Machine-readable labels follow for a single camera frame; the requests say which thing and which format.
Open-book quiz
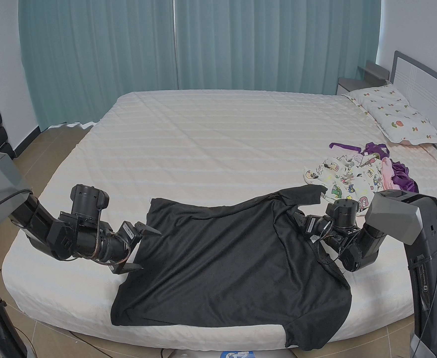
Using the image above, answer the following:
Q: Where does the purple garment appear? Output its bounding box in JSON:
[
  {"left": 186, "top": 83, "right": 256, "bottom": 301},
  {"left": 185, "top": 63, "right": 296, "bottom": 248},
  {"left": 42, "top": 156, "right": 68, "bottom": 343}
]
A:
[{"left": 328, "top": 141, "right": 420, "bottom": 194}]

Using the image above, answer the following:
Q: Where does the pink garment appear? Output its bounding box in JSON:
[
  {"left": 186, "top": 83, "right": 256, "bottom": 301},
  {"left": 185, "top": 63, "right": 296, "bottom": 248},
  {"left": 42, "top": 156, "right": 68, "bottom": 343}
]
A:
[{"left": 381, "top": 159, "right": 402, "bottom": 191}]

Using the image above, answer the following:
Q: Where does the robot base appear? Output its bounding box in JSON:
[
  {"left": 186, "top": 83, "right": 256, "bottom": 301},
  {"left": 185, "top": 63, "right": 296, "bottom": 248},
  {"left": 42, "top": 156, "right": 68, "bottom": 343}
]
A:
[{"left": 163, "top": 348, "right": 264, "bottom": 358}]

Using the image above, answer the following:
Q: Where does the white printed pillow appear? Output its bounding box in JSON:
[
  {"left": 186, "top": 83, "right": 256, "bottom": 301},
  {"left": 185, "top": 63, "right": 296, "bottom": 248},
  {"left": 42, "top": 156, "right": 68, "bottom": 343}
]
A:
[{"left": 347, "top": 84, "right": 437, "bottom": 145}]

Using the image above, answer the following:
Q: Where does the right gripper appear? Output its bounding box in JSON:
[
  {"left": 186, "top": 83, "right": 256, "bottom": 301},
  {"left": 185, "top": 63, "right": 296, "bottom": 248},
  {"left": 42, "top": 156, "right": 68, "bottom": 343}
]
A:
[{"left": 302, "top": 215, "right": 335, "bottom": 243}]

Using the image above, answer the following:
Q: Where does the white printed pyjama top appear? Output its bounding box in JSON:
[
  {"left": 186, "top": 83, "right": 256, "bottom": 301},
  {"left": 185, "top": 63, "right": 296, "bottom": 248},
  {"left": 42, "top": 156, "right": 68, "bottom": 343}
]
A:
[{"left": 302, "top": 154, "right": 385, "bottom": 215}]

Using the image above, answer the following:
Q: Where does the black T-shirt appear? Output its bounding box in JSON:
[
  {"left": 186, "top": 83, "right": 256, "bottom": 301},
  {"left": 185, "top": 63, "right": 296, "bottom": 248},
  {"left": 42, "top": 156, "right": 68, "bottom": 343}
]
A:
[{"left": 110, "top": 185, "right": 353, "bottom": 351}]

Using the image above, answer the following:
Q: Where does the blue-green curtain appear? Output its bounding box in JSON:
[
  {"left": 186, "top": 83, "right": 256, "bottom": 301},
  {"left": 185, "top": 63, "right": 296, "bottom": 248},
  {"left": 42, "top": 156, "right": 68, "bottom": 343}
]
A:
[
  {"left": 174, "top": 0, "right": 382, "bottom": 96},
  {"left": 19, "top": 0, "right": 177, "bottom": 131}
]

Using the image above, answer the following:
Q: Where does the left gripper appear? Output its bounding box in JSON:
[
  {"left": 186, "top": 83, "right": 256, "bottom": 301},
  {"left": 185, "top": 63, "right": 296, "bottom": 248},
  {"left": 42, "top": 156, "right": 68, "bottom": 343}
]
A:
[{"left": 98, "top": 220, "right": 162, "bottom": 275}]

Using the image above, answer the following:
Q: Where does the grey bedside table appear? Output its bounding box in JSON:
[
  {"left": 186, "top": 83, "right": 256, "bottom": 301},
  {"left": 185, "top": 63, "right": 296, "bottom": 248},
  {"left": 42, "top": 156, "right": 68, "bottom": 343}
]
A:
[{"left": 337, "top": 60, "right": 391, "bottom": 95}]

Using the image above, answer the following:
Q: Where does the bed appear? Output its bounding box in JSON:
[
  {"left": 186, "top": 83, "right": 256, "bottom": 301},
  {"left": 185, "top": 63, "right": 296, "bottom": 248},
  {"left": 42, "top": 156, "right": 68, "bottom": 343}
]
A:
[{"left": 1, "top": 50, "right": 437, "bottom": 351}]

